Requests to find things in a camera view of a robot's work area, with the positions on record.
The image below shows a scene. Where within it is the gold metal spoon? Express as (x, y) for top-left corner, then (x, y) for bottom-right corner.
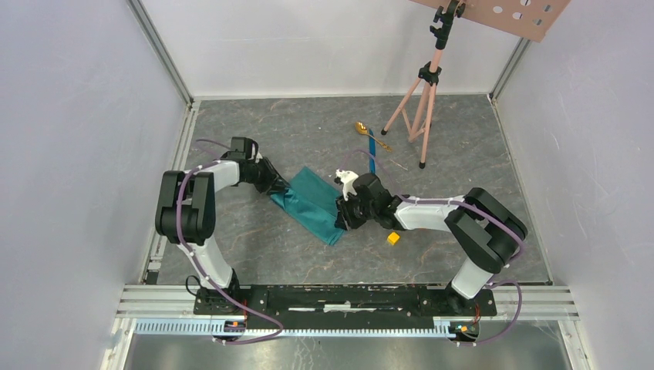
(355, 121), (393, 153)

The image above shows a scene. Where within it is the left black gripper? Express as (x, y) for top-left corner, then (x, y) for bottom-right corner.
(244, 157), (291, 197)

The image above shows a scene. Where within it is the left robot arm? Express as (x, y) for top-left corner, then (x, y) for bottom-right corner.
(154, 136), (290, 315)

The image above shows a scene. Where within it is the pink perforated board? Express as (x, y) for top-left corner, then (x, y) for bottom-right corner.
(416, 0), (569, 49)

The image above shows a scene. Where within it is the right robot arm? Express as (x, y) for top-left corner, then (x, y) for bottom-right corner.
(335, 170), (528, 315)

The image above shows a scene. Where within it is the yellow small cube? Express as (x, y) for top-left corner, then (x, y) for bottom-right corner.
(386, 232), (400, 246)

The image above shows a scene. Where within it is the pink tripod stand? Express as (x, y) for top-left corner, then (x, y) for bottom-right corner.
(381, 1), (466, 170)

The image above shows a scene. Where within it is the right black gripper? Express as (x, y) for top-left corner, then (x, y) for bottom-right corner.
(334, 190), (376, 232)

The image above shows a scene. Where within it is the teal cloth napkin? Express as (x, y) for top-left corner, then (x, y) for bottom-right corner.
(270, 166), (345, 245)

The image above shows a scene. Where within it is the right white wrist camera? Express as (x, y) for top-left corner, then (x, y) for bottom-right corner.
(335, 169), (359, 202)

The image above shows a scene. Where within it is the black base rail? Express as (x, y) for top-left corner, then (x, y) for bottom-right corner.
(193, 284), (497, 338)

